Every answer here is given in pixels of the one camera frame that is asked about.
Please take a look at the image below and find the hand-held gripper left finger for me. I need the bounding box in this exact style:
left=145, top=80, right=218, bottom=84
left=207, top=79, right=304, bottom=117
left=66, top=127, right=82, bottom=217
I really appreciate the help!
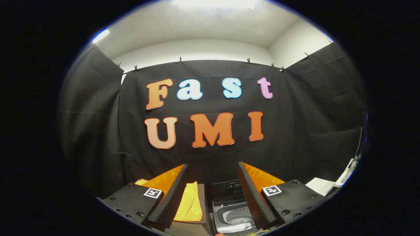
left=95, top=164, right=189, bottom=229

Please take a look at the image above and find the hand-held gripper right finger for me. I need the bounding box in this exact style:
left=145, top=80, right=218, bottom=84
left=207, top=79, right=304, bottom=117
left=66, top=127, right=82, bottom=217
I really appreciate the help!
left=238, top=161, right=329, bottom=231

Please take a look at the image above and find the yellow polo shirt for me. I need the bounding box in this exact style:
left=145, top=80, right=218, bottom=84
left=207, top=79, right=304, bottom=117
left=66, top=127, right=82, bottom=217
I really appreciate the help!
left=135, top=179, right=203, bottom=222

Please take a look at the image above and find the grey washing machine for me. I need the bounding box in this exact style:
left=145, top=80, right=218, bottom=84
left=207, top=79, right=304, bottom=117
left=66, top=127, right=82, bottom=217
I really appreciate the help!
left=211, top=179, right=261, bottom=235

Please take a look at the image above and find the dark transparent washing machine lid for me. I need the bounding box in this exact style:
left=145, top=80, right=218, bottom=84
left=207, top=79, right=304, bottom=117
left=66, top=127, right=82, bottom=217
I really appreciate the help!
left=212, top=180, right=245, bottom=201

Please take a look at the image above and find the grey side table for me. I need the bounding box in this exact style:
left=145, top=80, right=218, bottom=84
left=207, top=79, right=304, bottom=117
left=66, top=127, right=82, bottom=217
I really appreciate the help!
left=170, top=184, right=214, bottom=236

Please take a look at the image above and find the white sheet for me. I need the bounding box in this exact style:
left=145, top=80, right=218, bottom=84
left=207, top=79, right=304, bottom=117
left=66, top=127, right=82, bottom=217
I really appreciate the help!
left=305, top=177, right=336, bottom=197

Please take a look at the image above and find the white plastic object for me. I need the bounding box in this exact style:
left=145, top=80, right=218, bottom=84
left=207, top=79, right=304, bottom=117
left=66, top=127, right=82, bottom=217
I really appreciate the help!
left=334, top=111, right=370, bottom=188

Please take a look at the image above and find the ceiling light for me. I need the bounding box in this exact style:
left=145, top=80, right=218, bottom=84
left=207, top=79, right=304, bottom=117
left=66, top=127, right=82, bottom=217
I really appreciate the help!
left=91, top=28, right=111, bottom=45
left=172, top=0, right=260, bottom=10

